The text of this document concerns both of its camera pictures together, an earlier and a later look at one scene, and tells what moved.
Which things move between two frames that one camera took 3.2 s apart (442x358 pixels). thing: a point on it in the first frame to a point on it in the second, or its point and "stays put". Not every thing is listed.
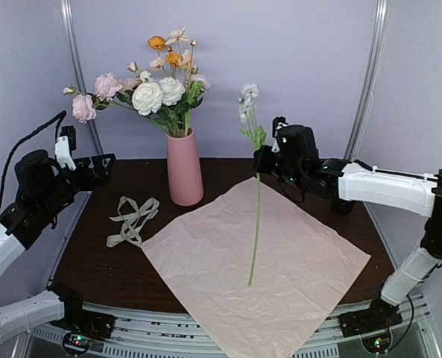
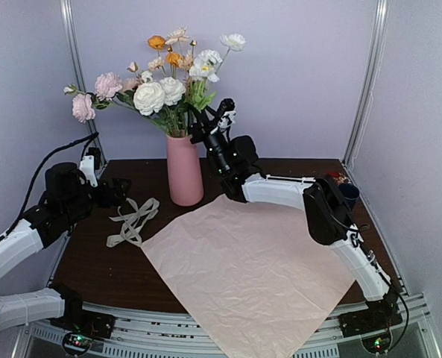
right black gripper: x=260 y=165 to x=203 y=120
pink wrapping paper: x=302 y=262 stays put
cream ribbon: x=136 y=219 stays put
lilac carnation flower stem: x=84 y=106 stays put
